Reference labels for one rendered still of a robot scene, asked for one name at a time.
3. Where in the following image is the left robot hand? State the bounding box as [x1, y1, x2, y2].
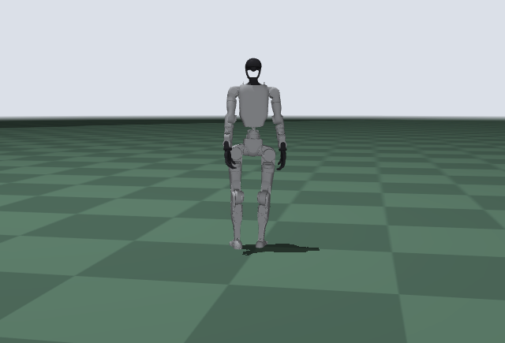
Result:
[223, 141, 236, 169]

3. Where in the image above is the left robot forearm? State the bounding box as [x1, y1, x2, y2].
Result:
[223, 114, 234, 147]

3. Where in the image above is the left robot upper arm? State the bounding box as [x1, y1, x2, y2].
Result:
[226, 86, 240, 124]

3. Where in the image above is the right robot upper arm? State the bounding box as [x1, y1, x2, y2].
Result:
[268, 87, 282, 125]

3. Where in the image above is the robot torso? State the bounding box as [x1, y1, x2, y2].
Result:
[238, 82, 269, 156]

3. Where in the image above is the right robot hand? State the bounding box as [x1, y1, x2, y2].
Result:
[277, 142, 287, 170]

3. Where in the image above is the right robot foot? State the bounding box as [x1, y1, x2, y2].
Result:
[256, 238, 268, 248]

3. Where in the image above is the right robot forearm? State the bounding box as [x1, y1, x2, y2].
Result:
[275, 115, 287, 149]

